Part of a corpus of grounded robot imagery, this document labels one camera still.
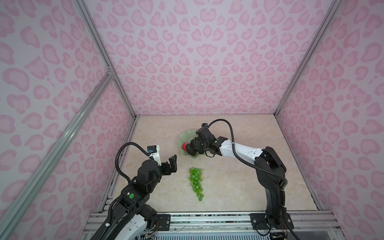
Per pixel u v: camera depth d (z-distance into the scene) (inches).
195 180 32.8
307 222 29.0
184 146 38.1
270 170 19.8
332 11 27.7
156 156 24.7
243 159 19.3
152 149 23.9
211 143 27.2
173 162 25.7
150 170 20.1
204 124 32.4
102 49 32.3
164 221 29.0
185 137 40.4
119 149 19.0
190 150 36.4
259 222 28.6
